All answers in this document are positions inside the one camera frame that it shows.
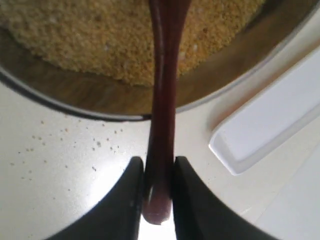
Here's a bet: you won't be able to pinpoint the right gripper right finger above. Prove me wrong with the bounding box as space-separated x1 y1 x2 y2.
171 156 273 240

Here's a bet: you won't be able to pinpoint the metal bowl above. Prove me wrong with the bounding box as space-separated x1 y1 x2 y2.
0 0 320 122

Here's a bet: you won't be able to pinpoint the yellow millet grains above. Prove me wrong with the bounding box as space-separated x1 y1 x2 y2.
0 0 264 86

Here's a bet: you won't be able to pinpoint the white rectangular plastic tray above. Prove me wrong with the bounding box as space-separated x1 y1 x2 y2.
208 48 320 176

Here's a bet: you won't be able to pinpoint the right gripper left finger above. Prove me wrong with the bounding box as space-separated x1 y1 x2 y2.
48 156 144 240

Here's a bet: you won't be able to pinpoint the dark red wooden spoon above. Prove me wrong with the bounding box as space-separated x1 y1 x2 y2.
142 0 191 225

